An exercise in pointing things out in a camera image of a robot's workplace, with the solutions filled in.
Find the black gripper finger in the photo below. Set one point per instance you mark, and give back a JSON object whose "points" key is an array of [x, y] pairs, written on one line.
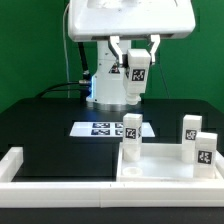
{"points": [[121, 57], [153, 42]]}

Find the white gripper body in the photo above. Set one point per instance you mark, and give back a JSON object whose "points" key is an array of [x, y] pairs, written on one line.
{"points": [[97, 20]]}

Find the white square tabletop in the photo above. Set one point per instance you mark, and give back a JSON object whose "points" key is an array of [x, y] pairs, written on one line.
{"points": [[162, 162]]}

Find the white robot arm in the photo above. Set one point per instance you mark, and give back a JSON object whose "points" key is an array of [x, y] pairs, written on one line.
{"points": [[106, 86]]}

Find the white fiducial tag sheet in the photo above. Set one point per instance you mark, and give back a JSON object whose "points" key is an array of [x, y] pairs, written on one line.
{"points": [[105, 129]]}

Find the white U-shaped obstacle fence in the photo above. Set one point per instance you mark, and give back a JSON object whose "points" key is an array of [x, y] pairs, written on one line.
{"points": [[104, 194]]}

